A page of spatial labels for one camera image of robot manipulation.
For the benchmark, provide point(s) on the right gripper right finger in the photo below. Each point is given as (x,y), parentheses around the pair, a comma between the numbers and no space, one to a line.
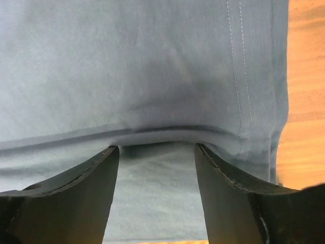
(240,208)

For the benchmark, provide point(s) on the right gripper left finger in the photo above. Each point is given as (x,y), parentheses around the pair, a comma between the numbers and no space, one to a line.
(71,207)

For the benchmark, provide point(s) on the blue-grey t-shirt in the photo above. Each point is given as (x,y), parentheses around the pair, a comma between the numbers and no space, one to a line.
(154,78)

